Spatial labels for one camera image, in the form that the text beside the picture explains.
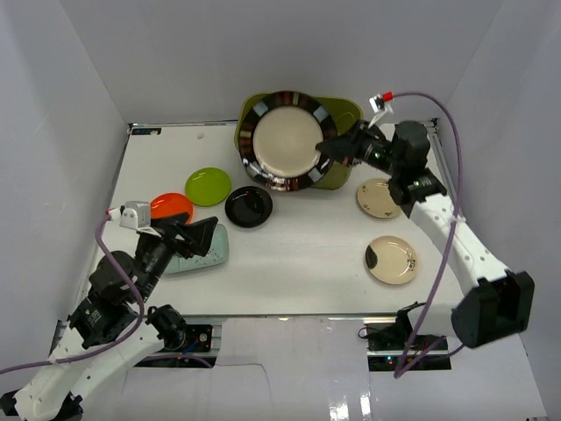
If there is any small black plate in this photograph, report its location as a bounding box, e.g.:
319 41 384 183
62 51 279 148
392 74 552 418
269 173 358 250
224 186 273 228

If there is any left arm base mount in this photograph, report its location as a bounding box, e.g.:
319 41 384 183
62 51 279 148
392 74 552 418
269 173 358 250
146 304 213 354

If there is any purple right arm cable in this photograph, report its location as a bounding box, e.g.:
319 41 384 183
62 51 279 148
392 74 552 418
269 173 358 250
392 89 465 379

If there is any orange plate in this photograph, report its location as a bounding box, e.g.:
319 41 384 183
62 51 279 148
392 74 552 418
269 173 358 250
150 192 194 224

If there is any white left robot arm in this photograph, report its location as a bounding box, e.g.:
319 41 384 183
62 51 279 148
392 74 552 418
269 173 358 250
1 205 218 420

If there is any cream plate with black mark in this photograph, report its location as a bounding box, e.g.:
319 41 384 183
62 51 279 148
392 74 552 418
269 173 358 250
365 235 419 286

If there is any black rimmed cream plate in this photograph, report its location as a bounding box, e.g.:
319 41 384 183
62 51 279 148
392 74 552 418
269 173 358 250
235 90 337 192

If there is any left corner label sticker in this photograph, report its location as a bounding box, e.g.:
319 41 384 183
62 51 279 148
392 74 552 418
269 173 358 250
131 127 162 136

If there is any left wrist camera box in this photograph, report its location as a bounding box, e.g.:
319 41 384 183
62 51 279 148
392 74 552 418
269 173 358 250
106 201 151 231

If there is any pale green rectangular dish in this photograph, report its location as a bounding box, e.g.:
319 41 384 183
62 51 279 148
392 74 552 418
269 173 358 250
164 224 230 275

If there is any cream floral plate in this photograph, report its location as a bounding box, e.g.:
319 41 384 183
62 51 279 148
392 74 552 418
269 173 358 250
357 178 401 219

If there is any olive green plastic bin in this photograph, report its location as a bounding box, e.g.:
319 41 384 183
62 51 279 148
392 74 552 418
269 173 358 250
233 92 363 190

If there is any lime green plate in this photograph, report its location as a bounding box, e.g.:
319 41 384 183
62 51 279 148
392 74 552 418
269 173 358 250
185 168 231 207

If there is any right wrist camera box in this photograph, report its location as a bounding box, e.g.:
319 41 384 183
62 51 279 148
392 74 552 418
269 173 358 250
368 92 394 128

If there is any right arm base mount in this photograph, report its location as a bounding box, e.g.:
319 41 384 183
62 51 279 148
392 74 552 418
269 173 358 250
358 323 452 373

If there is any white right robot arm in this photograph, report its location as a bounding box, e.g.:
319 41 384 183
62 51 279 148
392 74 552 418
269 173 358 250
316 120 535 350

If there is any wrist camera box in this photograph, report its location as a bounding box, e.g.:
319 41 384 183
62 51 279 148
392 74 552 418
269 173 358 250
106 201 151 231
368 92 394 128

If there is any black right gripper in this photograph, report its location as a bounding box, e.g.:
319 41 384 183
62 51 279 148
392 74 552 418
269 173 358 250
316 119 402 178

